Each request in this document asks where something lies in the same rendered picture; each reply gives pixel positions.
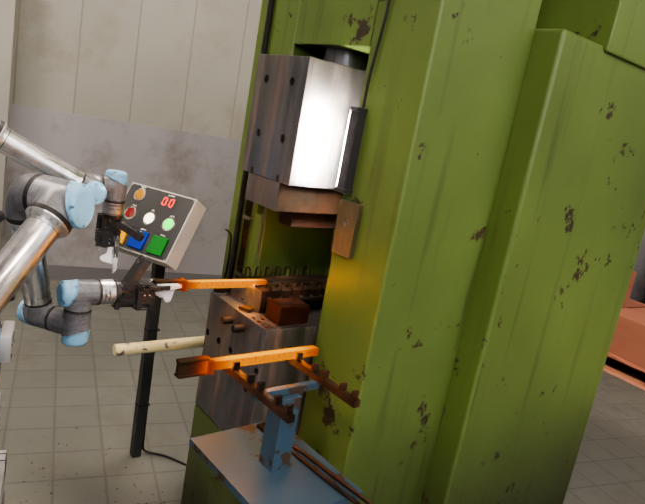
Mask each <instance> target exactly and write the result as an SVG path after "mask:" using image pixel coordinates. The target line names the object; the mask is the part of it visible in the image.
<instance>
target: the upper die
mask: <svg viewBox="0 0 645 504"><path fill-rule="evenodd" d="M342 198H343V193H341V192H337V191H335V190H331V189H320V188H309V187H297V186H288V185H285V184H282V183H280V182H278V181H274V180H271V179H268V178H265V177H262V176H259V175H256V174H254V173H251V172H249V173H248V180H247V186H246V193H245V199H247V200H249V201H252V202H254V203H256V204H259V205H261V206H264V207H266V208H269V209H271V210H273V211H278V212H296V213H314V214H332V215H338V210H339V205H340V200H341V199H342Z"/></svg>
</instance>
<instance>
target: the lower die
mask: <svg viewBox="0 0 645 504"><path fill-rule="evenodd" d="M327 278H328V276H324V275H300V276H298V275H291V276H261V277H259V276H251V277H233V278H232V279H265V280H295V279H327ZM301 283H302V284H303V286H304V290H303V297H309V296H310V293H311V284H309V285H308V287H307V286H306V284H307V283H308V282H301ZM312 283H313V285H314V289H313V296H319V294H320V292H321V284H320V283H319V284H318V286H316V283H317V282H312ZM270 284H271V286H272V292H271V299H276V298H278V297H279V295H280V285H278V287H277V288H275V286H276V284H277V283H270ZM281 284H282V286H283V291H282V298H289V295H290V292H291V285H288V287H286V284H287V283H281ZM292 284H293V294H292V296H293V297H292V298H294V297H299V296H300V293H301V285H300V284H299V286H298V287H296V285H297V283H292ZM264 287H265V284H254V285H253V288H252V287H245V288H231V291H230V294H231V295H232V296H234V297H235V298H237V299H238V300H240V301H241V302H243V303H244V304H246V305H247V306H250V307H252V308H254V310H255V311H256V312H258V313H265V312H266V308H263V307H262V306H261V301H262V300H264V299H267V298H268V296H269V289H270V288H269V286H268V285H267V288H264ZM241 298H243V300H241ZM322 305H323V304H318V305H310V309H322Z"/></svg>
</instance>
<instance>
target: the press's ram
mask: <svg viewBox="0 0 645 504"><path fill-rule="evenodd" d="M365 75H366V71H363V70H360V69H356V68H352V67H348V66H345V65H341V64H337V63H333V62H329V61H326V60H322V59H318V58H314V57H310V56H292V55H274V54H259V57H258V64H257V70H256V77H255V84H254V91H253V97H252V104H251V111H250V117H249V124H248V131H247V137H246V144H245V151H244V158H243V164H242V170H245V171H248V172H251V173H254V174H256V175H259V176H262V177H265V178H268V179H271V180H274V181H278V182H280V183H282V184H285V185H288V186H297V187H309V188H320V189H331V190H334V189H335V187H337V186H336V185H337V180H338V175H339V169H340V164H341V158H342V153H343V147H344V142H345V137H346V131H347V126H348V120H349V115H350V111H351V110H349V107H350V106H355V107H360V102H361V96H362V91H363V86H364V80H365Z"/></svg>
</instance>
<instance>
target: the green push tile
mask: <svg viewBox="0 0 645 504"><path fill-rule="evenodd" d="M168 242H169V239H167V238H163V237H160V236H157V235H153V237H152V239H151V241H150V243H149V245H148V247H147V249H146V252H147V253H149V254H152V255H155V256H158V257H161V256H162V254H163V252H164V250H165V248H166V246H167V244H168Z"/></svg>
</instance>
